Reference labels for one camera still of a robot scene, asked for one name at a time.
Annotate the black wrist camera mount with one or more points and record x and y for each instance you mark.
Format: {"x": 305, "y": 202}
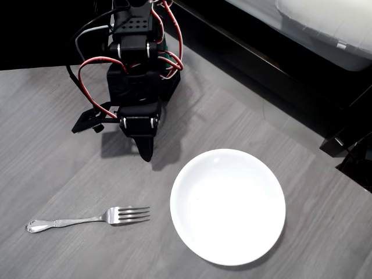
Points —
{"x": 87, "y": 119}

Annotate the metal fork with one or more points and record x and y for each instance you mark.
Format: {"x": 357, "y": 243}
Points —
{"x": 113, "y": 216}

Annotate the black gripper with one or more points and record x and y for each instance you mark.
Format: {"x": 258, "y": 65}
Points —
{"x": 139, "y": 122}

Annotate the white round plate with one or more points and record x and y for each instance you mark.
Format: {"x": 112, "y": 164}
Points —
{"x": 228, "y": 207}

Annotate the white mattress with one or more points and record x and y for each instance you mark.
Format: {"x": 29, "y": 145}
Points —
{"x": 325, "y": 40}

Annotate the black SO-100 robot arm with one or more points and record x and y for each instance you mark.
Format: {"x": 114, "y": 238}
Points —
{"x": 136, "y": 84}

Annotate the black furniture foot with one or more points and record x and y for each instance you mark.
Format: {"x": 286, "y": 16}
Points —
{"x": 354, "y": 151}

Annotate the green circuit board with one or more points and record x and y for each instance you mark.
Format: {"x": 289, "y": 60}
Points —
{"x": 166, "y": 53}

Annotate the dark bed frame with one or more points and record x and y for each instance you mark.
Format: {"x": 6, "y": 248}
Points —
{"x": 261, "y": 67}

